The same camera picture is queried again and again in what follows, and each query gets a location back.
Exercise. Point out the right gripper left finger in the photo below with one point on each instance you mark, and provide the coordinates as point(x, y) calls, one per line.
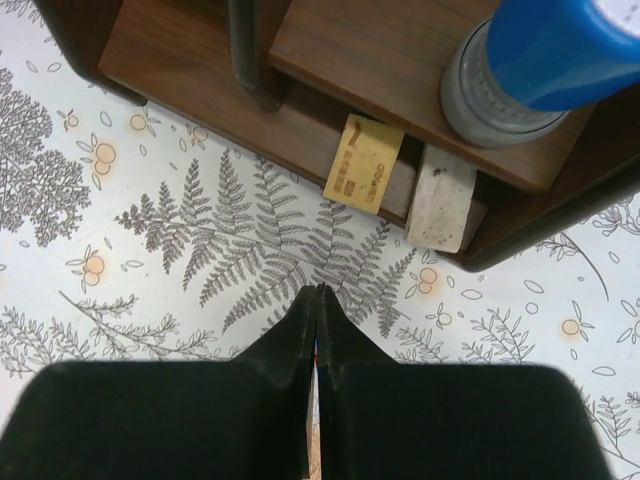
point(244, 418)

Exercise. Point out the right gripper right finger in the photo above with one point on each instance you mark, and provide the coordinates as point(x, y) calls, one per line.
point(382, 419)

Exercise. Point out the brown wooden desk organizer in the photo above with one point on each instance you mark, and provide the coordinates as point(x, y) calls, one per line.
point(281, 78)

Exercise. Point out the small tan yellow eraser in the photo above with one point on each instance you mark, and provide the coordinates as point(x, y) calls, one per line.
point(442, 213)

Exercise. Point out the floral patterned table mat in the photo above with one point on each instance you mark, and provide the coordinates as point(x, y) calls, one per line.
point(128, 232)

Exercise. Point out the blue grey stamp cylinder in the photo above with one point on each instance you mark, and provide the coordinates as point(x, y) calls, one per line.
point(519, 73)

